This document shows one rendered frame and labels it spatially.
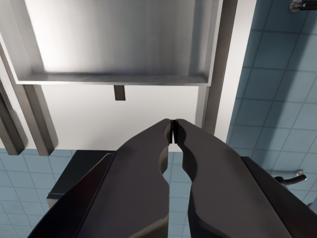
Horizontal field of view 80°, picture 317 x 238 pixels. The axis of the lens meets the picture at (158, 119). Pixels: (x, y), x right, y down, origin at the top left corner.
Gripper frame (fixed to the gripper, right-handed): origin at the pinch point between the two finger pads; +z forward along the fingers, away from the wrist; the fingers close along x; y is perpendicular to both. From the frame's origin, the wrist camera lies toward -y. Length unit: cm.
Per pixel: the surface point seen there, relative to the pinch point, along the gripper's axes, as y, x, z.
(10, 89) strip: 4.6, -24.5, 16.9
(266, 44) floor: 10, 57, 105
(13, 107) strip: 7.7, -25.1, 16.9
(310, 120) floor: 58, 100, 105
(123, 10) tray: -6.2, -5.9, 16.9
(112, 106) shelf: 7.2, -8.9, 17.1
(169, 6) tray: -6.7, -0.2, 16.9
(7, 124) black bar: 10.3, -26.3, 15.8
